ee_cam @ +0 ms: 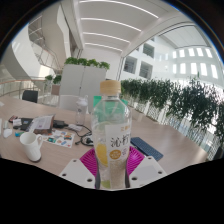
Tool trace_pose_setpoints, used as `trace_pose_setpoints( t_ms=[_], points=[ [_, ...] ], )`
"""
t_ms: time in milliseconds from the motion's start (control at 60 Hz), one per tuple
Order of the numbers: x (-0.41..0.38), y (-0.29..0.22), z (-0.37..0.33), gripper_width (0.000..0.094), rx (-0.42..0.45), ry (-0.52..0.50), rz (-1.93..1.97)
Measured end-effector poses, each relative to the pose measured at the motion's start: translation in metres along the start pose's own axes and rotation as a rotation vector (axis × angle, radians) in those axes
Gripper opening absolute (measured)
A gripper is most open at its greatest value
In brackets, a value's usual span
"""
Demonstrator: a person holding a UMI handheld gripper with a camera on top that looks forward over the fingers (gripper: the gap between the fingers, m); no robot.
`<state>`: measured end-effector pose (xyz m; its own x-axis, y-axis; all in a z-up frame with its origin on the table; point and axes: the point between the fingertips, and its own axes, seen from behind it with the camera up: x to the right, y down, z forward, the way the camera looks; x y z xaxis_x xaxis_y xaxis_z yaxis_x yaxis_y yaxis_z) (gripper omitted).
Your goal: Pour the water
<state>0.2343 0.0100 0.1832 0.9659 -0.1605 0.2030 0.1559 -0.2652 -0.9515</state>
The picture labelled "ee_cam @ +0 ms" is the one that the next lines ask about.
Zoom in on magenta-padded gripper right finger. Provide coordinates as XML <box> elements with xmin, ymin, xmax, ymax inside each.
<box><xmin>125</xmin><ymin>145</ymin><xmax>168</xmax><ymax>190</ymax></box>

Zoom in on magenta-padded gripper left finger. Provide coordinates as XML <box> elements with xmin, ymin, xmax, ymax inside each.
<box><xmin>58</xmin><ymin>147</ymin><xmax>101</xmax><ymax>190</ymax></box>

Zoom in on clear drink bottle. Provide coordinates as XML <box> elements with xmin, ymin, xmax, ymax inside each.
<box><xmin>90</xmin><ymin>79</ymin><xmax>133</xmax><ymax>191</ymax></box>

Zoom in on black pouch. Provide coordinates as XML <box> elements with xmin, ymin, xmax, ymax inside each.
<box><xmin>53</xmin><ymin>119</ymin><xmax>69</xmax><ymax>130</ymax></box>

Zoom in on white ceramic mug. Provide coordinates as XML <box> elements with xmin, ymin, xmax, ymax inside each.
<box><xmin>19</xmin><ymin>132</ymin><xmax>44</xmax><ymax>163</ymax></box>

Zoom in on brown box with paper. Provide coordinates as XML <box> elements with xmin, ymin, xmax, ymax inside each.
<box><xmin>28</xmin><ymin>114</ymin><xmax>56</xmax><ymax>135</ymax></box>

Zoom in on clear plastic shaker bottle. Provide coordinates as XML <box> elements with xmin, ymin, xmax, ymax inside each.
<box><xmin>75</xmin><ymin>95</ymin><xmax>89</xmax><ymax>127</ymax></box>

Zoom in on white chair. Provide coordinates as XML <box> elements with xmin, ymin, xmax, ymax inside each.
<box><xmin>58</xmin><ymin>94</ymin><xmax>81</xmax><ymax>112</ymax></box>

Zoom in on black notebook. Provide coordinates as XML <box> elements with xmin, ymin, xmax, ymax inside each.
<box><xmin>13</xmin><ymin>117</ymin><xmax>34</xmax><ymax>132</ymax></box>

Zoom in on row of green hedge plants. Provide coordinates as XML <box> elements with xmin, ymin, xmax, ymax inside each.
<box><xmin>120</xmin><ymin>78</ymin><xmax>224</xmax><ymax>149</ymax></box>

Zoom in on black office chair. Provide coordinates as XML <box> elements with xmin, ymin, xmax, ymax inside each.
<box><xmin>21</xmin><ymin>89</ymin><xmax>39</xmax><ymax>104</ymax></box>

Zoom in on potted plants in brown planter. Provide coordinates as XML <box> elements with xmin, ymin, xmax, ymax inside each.
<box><xmin>44</xmin><ymin>74</ymin><xmax>63</xmax><ymax>96</ymax></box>

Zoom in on white cabinet topped with plants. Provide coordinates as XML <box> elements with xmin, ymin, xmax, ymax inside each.
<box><xmin>59</xmin><ymin>57</ymin><xmax>111</xmax><ymax>101</ymax></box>

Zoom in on white staircase with railing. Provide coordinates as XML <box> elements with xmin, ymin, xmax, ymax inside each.
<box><xmin>0</xmin><ymin>14</ymin><xmax>64</xmax><ymax>98</ymax></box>

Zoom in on long ceiling light strips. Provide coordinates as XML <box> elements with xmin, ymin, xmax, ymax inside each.
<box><xmin>79</xmin><ymin>0</ymin><xmax>160</xmax><ymax>53</ymax></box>

